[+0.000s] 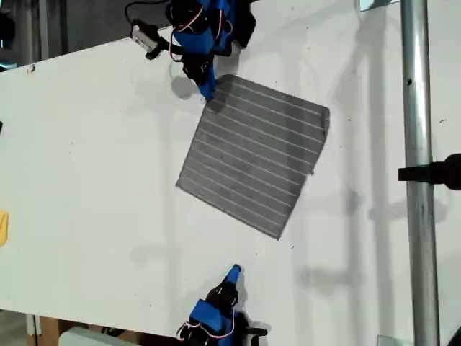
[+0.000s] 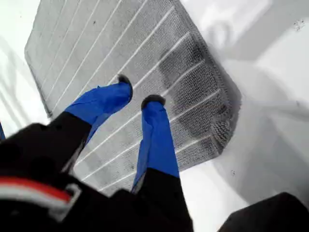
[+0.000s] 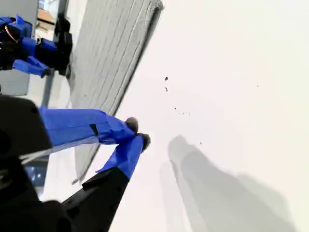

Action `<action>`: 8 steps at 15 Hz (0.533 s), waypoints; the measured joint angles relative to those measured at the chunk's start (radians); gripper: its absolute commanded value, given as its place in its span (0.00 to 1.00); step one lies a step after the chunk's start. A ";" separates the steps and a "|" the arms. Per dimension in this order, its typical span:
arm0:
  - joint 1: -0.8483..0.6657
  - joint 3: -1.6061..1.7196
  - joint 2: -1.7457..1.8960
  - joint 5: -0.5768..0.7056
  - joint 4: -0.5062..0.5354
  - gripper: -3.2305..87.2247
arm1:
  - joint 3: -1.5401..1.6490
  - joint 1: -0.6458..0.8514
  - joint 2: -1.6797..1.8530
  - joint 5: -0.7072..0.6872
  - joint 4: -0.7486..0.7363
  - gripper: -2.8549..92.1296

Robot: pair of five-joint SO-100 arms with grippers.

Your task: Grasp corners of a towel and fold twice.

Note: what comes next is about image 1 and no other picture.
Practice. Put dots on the grey striped towel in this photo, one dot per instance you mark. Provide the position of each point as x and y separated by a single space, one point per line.
252 155

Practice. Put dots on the white box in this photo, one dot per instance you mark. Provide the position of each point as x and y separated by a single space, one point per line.
83 339

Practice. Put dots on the grey background pole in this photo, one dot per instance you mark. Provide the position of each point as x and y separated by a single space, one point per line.
43 29

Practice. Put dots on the black clamp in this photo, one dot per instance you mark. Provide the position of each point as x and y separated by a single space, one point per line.
439 171

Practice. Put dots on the yellow object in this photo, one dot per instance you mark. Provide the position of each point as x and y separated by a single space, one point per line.
3 227

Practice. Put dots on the gripper camera stalk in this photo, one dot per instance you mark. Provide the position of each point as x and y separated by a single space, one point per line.
167 44

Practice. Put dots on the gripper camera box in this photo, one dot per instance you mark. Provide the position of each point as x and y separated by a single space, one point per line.
256 331
144 36

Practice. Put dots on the wooden table frame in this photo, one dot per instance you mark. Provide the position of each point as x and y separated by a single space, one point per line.
48 329

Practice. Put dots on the steel post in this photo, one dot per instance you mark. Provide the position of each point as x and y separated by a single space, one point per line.
417 108

